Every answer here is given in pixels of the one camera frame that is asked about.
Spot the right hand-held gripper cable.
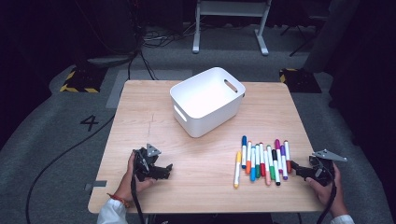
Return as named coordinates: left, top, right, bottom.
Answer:
left=316, top=169, right=339, bottom=224

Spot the left hand-held gripper cable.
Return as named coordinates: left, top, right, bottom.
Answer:
left=130, top=150, right=146, bottom=224

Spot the purple felt-tip marker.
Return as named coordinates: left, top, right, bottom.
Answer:
left=279, top=145, right=289, bottom=181

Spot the red wrist bracelet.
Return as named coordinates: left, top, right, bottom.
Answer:
left=106, top=192, right=131, bottom=209

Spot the red-brown felt-tip marker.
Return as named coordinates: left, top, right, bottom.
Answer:
left=283, top=140, right=292, bottom=175

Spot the white metal stand frame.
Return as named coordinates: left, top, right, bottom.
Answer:
left=191, top=0, right=273, bottom=57

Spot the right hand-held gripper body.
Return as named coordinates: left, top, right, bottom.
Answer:
left=307, top=148, right=348, bottom=188

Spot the grey curtain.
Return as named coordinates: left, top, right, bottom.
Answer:
left=303, top=0, right=362, bottom=74

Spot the hand-held gripper cable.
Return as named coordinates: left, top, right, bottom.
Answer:
left=316, top=169, right=339, bottom=224
left=130, top=150, right=146, bottom=224

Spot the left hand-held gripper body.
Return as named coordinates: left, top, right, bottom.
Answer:
left=133, top=143, right=163, bottom=182

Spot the person's right hand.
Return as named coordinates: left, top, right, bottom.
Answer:
left=304, top=171, right=348, bottom=218

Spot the black yellow striped floor block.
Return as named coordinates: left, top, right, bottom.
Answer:
left=59, top=66, right=108, bottom=93
left=278, top=68, right=322, bottom=94

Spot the long black floor cable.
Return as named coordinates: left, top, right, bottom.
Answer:
left=25, top=115, right=117, bottom=224

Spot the black felt-tip marker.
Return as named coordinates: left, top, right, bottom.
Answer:
left=271, top=148, right=281, bottom=187

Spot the bundle of floor cables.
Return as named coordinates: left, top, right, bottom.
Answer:
left=141, top=24, right=200, bottom=48

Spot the magenta felt-tip marker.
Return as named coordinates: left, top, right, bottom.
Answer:
left=274, top=138, right=284, bottom=174

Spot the white plastic storage bin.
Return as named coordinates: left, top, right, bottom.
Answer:
left=169, top=66, right=247, bottom=139

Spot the person's left hand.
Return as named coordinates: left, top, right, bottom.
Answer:
left=115, top=151, right=156, bottom=203

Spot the row of felt-tip markers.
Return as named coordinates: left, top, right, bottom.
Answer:
left=233, top=135, right=266, bottom=189

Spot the small grey tape piece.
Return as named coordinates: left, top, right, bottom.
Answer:
left=84, top=180, right=107, bottom=192

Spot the green felt-tip marker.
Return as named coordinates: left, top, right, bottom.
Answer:
left=266, top=145, right=276, bottom=181

